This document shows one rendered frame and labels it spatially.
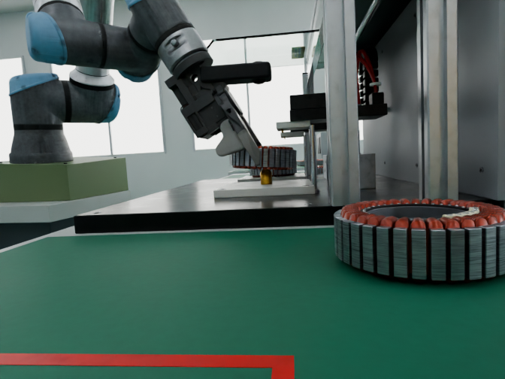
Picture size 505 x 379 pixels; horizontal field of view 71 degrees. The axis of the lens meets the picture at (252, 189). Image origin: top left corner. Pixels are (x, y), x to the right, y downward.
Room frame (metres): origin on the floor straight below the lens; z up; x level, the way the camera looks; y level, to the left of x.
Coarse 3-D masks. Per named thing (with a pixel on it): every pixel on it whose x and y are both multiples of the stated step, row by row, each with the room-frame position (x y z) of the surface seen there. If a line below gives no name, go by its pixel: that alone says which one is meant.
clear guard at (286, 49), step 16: (288, 32) 0.70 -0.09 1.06; (304, 32) 0.70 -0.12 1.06; (208, 48) 0.72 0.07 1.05; (224, 48) 0.77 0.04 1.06; (240, 48) 0.77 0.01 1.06; (256, 48) 0.78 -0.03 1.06; (272, 48) 0.78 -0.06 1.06; (288, 48) 0.79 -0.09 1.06; (304, 48) 0.80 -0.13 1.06; (224, 64) 0.86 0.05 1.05; (272, 64) 0.92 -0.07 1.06; (288, 64) 0.92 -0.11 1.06; (304, 64) 0.93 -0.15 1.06
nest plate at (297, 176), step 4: (248, 176) 0.87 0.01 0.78; (280, 176) 0.80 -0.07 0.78; (284, 176) 0.79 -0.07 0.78; (288, 176) 0.78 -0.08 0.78; (292, 176) 0.77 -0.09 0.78; (296, 176) 0.76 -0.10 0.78; (300, 176) 0.75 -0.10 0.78; (304, 176) 0.75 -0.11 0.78; (240, 180) 0.76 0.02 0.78; (244, 180) 0.76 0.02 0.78; (248, 180) 0.76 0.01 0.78; (252, 180) 0.76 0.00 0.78; (256, 180) 0.76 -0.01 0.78; (260, 180) 0.76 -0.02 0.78
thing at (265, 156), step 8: (240, 152) 0.55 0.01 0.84; (264, 152) 0.54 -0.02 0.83; (272, 152) 0.54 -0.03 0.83; (280, 152) 0.55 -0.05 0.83; (288, 152) 0.55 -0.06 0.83; (296, 152) 0.58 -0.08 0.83; (232, 160) 0.57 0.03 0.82; (240, 160) 0.55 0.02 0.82; (248, 160) 0.54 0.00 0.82; (264, 160) 0.54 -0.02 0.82; (272, 160) 0.54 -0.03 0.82; (280, 160) 0.55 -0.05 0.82; (288, 160) 0.55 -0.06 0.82; (248, 168) 0.55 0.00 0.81; (256, 168) 0.55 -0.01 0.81; (264, 168) 0.54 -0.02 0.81; (272, 168) 0.55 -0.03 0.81; (280, 168) 0.55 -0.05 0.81; (288, 168) 0.56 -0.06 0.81
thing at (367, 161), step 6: (360, 156) 0.54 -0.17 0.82; (366, 156) 0.54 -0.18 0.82; (372, 156) 0.53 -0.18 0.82; (360, 162) 0.54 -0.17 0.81; (366, 162) 0.54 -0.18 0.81; (372, 162) 0.53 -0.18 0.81; (360, 168) 0.54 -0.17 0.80; (366, 168) 0.54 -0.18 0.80; (372, 168) 0.53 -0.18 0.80; (360, 174) 0.54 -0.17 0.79; (366, 174) 0.54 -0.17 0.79; (372, 174) 0.53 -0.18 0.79; (360, 180) 0.54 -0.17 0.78; (366, 180) 0.54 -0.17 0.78; (372, 180) 0.53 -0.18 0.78; (360, 186) 0.54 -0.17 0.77; (366, 186) 0.54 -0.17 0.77; (372, 186) 0.54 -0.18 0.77
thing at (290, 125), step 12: (300, 96) 0.55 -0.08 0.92; (312, 96) 0.55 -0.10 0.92; (324, 96) 0.55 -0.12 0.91; (300, 108) 0.55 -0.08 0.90; (312, 108) 0.55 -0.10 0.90; (324, 108) 0.55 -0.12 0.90; (360, 108) 0.54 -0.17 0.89; (372, 108) 0.54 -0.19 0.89; (384, 108) 0.53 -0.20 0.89; (300, 120) 0.55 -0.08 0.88; (312, 120) 0.56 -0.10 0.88; (324, 120) 0.58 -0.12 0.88
